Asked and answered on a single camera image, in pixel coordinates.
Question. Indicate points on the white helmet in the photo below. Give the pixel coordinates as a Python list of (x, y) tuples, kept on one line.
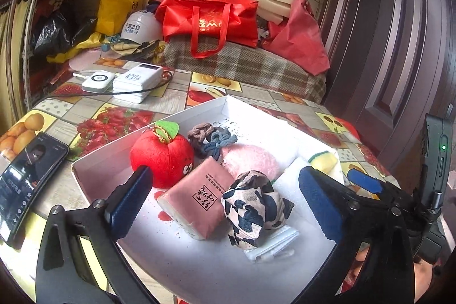
[(140, 26)]

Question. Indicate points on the red tote bag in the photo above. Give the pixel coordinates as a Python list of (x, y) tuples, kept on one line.
[(213, 22)]

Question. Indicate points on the small white power bank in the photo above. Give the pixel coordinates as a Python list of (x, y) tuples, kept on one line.
[(98, 81)]

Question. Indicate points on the black plastic bag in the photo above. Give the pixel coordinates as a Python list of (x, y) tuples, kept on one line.
[(53, 29)]

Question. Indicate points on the yellow cleaning sponge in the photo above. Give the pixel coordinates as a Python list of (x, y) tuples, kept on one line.
[(324, 161)]

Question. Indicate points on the red plastic bag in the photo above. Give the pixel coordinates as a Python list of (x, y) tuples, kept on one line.
[(299, 37)]

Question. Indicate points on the plaid blanket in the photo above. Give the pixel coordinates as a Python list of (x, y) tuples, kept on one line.
[(249, 65)]

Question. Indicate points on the person's right hand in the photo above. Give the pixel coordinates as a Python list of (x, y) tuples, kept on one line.
[(425, 281)]

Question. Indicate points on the red apple plush toy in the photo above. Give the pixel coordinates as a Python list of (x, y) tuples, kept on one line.
[(160, 158)]

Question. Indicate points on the pink tissue pack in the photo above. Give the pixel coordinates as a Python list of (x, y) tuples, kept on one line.
[(199, 200)]

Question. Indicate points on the cow print scrunchie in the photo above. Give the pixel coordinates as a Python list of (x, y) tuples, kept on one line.
[(256, 211)]

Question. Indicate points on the large white power bank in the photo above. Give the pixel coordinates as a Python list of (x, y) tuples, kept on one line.
[(137, 78)]

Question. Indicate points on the white foam block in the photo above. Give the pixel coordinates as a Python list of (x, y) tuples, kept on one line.
[(288, 183)]

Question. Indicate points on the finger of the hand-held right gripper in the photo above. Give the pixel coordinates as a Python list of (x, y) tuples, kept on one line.
[(363, 181)]

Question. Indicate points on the black smartphone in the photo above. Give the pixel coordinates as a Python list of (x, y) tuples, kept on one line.
[(32, 179)]

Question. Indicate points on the dark brown door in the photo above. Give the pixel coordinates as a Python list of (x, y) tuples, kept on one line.
[(392, 40)]

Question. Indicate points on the yellow shopping bag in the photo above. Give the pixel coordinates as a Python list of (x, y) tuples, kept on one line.
[(114, 8)]

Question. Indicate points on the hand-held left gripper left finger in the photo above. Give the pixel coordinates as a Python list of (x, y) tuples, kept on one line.
[(128, 204)]

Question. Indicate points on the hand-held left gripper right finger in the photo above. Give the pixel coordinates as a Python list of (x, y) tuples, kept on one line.
[(320, 204)]

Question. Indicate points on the fruit print tablecloth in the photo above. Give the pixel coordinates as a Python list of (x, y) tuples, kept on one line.
[(114, 122)]

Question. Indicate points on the white cardboard box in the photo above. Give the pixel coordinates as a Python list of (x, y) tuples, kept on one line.
[(185, 254)]

